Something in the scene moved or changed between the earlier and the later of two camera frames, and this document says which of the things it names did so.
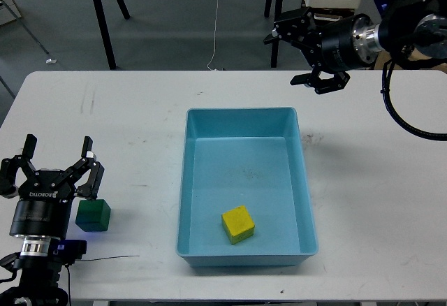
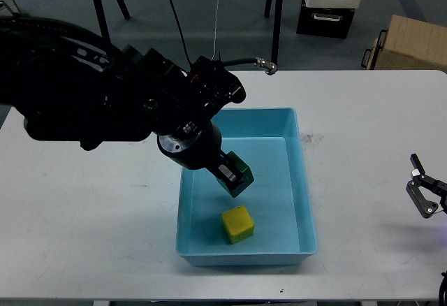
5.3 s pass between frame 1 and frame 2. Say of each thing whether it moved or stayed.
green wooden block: moved
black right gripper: moved
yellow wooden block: stayed
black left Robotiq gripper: moved
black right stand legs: stayed
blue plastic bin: stayed
